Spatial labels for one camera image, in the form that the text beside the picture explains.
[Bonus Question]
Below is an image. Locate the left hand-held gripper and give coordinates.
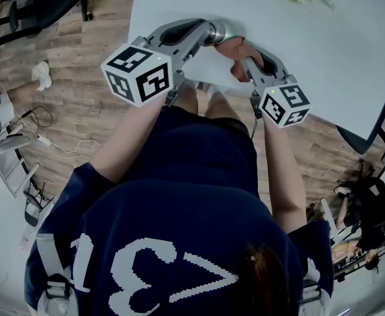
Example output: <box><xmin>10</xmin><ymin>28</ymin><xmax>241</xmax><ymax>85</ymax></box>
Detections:
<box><xmin>100</xmin><ymin>17</ymin><xmax>215</xmax><ymax>109</ymax></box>

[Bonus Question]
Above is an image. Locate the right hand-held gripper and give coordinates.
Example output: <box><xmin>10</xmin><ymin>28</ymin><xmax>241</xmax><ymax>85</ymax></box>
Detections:
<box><xmin>242</xmin><ymin>45</ymin><xmax>312</xmax><ymax>130</ymax></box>

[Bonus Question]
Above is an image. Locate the brown cloth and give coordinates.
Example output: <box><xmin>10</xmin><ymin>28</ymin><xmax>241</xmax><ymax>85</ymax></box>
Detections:
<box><xmin>215</xmin><ymin>36</ymin><xmax>265</xmax><ymax>84</ymax></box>

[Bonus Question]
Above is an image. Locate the small metal cup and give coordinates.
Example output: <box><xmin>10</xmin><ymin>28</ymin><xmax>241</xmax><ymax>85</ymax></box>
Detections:
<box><xmin>203</xmin><ymin>18</ymin><xmax>247</xmax><ymax>47</ymax></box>

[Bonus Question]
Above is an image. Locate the person's left forearm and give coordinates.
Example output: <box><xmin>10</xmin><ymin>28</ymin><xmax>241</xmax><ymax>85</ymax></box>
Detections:
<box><xmin>90</xmin><ymin>93</ymin><xmax>167</xmax><ymax>184</ymax></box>

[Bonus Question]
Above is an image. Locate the person's right forearm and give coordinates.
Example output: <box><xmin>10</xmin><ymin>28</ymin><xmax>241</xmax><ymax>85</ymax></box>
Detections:
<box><xmin>261</xmin><ymin>120</ymin><xmax>307</xmax><ymax>235</ymax></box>

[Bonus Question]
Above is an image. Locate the person's right leg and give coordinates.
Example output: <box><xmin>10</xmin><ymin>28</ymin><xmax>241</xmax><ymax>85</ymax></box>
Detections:
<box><xmin>205</xmin><ymin>93</ymin><xmax>243</xmax><ymax>125</ymax></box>

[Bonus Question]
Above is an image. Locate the person's leg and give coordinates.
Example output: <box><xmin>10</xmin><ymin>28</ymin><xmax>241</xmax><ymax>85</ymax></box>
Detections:
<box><xmin>175</xmin><ymin>83</ymin><xmax>199</xmax><ymax>115</ymax></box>
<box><xmin>205</xmin><ymin>93</ymin><xmax>243</xmax><ymax>125</ymax></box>

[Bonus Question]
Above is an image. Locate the person's left leg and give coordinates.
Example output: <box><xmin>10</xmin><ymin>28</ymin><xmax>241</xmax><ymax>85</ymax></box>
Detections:
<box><xmin>175</xmin><ymin>83</ymin><xmax>199</xmax><ymax>115</ymax></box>

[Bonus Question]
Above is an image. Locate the black office chair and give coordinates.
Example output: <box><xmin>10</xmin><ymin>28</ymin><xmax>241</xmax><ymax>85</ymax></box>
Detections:
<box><xmin>335</xmin><ymin>93</ymin><xmax>385</xmax><ymax>156</ymax></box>
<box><xmin>0</xmin><ymin>0</ymin><xmax>130</xmax><ymax>45</ymax></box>

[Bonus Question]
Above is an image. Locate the navy shirt white print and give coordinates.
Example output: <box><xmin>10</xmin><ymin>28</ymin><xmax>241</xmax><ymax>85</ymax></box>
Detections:
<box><xmin>24</xmin><ymin>105</ymin><xmax>334</xmax><ymax>316</ymax></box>

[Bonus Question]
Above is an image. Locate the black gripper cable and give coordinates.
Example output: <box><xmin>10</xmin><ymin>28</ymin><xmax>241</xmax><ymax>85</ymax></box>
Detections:
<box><xmin>249</xmin><ymin>105</ymin><xmax>261</xmax><ymax>140</ymax></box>

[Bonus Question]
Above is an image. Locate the white floor cable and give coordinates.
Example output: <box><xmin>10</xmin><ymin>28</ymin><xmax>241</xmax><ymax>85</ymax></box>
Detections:
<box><xmin>37</xmin><ymin>135</ymin><xmax>101</xmax><ymax>159</ymax></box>

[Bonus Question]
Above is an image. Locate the grey shoulder strap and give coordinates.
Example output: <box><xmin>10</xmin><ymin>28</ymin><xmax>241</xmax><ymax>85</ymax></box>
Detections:
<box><xmin>36</xmin><ymin>234</ymin><xmax>81</xmax><ymax>316</ymax></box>
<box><xmin>300</xmin><ymin>258</ymin><xmax>331</xmax><ymax>316</ymax></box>

